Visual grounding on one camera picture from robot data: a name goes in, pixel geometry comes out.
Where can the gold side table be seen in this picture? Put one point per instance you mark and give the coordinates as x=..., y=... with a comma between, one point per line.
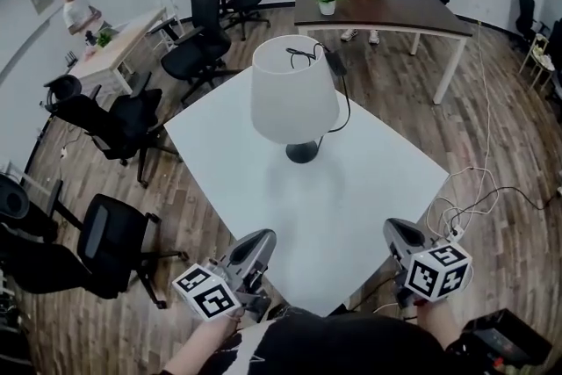
x=542, y=57

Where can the black power adapter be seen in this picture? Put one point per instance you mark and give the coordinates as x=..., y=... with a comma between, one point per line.
x=336, y=63

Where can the small green potted plant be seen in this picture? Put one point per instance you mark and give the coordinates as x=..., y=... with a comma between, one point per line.
x=104, y=39

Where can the light wooden desk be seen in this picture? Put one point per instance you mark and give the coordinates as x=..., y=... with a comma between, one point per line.
x=127, y=39

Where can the white square table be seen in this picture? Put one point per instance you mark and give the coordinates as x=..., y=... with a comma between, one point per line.
x=351, y=197

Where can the dark brown desk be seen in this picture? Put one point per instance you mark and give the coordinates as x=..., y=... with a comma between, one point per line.
x=395, y=9

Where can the white power strip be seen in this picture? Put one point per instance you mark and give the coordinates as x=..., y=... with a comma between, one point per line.
x=456, y=232

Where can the person's left forearm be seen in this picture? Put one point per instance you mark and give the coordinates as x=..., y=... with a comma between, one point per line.
x=197, y=347

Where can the black equipment case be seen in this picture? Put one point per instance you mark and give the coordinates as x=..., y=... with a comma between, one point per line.
x=505, y=342

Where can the person's right forearm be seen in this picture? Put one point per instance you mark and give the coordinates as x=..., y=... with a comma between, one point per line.
x=437, y=325

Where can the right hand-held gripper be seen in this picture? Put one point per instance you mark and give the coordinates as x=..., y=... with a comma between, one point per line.
x=439, y=272

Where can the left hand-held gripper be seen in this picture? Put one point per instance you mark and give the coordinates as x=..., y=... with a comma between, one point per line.
x=206, y=294

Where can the person's black shirt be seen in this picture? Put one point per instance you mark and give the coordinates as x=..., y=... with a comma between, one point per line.
x=342, y=347

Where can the white shade table lamp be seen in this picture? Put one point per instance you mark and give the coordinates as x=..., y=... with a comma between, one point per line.
x=290, y=101

